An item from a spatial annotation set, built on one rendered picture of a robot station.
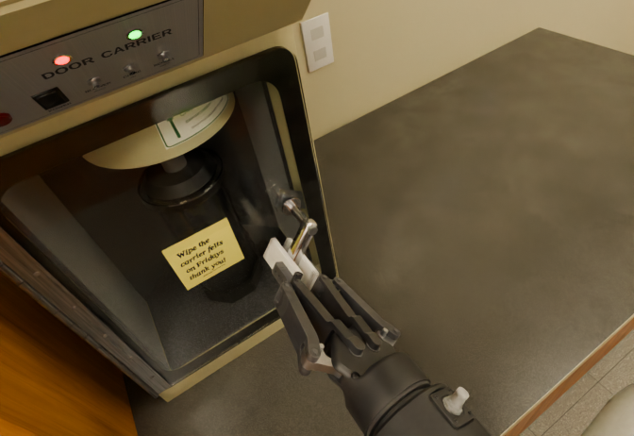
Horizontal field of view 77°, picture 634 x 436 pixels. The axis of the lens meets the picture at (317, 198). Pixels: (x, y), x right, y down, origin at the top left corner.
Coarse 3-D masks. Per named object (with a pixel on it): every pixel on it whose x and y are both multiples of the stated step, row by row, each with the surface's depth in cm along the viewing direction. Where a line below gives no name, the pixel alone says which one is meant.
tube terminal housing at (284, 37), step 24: (240, 48) 36; (264, 48) 37; (288, 48) 38; (192, 72) 35; (120, 96) 33; (144, 96) 34; (48, 120) 31; (72, 120) 32; (0, 144) 30; (24, 144) 31; (336, 264) 64; (264, 336) 64; (216, 360) 61; (192, 384) 61
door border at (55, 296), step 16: (0, 240) 33; (0, 256) 33; (16, 256) 34; (16, 272) 35; (32, 272) 36; (48, 272) 37; (48, 288) 37; (64, 288) 38; (48, 304) 38; (64, 304) 39; (80, 304) 40; (80, 320) 41; (96, 320) 43; (80, 336) 42; (96, 336) 44; (112, 336) 45; (112, 352) 46; (128, 352) 48; (128, 368) 50; (144, 368) 51; (144, 384) 52; (160, 384) 55
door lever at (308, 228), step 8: (288, 200) 48; (296, 200) 48; (288, 208) 48; (296, 208) 48; (296, 216) 47; (304, 216) 47; (304, 224) 46; (312, 224) 45; (296, 232) 47; (304, 232) 46; (312, 232) 46; (296, 240) 46; (304, 240) 46; (296, 248) 46; (304, 248) 47; (296, 256) 47; (296, 264) 48
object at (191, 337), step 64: (256, 64) 36; (128, 128) 33; (192, 128) 36; (256, 128) 40; (0, 192) 31; (64, 192) 33; (128, 192) 36; (192, 192) 40; (256, 192) 45; (320, 192) 50; (64, 256) 37; (128, 256) 40; (256, 256) 51; (320, 256) 58; (128, 320) 45; (192, 320) 51; (256, 320) 59
